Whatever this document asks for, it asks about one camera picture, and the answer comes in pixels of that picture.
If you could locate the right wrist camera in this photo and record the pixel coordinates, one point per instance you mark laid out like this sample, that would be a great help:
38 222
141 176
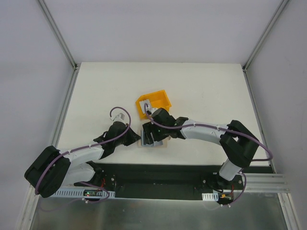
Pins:
150 111

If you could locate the aluminium post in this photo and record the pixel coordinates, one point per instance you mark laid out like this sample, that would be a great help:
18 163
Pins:
57 33
267 30

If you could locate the left aluminium post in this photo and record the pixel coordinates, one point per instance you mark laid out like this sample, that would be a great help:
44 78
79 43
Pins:
57 33

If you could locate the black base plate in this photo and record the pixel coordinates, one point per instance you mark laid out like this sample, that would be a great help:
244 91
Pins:
154 181

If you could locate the right aluminium post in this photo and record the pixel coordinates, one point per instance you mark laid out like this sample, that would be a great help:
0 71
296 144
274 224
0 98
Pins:
267 30

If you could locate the aluminium frame rail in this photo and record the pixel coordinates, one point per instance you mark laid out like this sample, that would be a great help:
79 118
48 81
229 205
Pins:
266 183

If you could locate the yellow plastic bin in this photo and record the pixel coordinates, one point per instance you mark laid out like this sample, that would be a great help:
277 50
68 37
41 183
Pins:
158 99

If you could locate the white cable duct left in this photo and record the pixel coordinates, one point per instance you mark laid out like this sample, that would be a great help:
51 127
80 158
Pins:
83 193

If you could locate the beige card holder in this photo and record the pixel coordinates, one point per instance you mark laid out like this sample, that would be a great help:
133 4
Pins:
156 144

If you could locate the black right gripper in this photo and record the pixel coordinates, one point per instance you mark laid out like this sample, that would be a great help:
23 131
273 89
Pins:
148 132

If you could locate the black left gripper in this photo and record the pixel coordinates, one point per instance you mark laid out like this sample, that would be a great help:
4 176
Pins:
129 137

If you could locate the white cable duct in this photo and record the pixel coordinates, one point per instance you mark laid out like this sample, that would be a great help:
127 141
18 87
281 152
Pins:
214 196
83 193

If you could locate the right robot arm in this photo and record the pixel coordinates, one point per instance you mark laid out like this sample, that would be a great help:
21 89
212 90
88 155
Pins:
238 143

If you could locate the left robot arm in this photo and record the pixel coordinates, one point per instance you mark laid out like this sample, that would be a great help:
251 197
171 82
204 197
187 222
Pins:
51 170

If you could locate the white cable duct right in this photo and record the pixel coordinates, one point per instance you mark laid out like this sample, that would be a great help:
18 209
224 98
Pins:
214 196

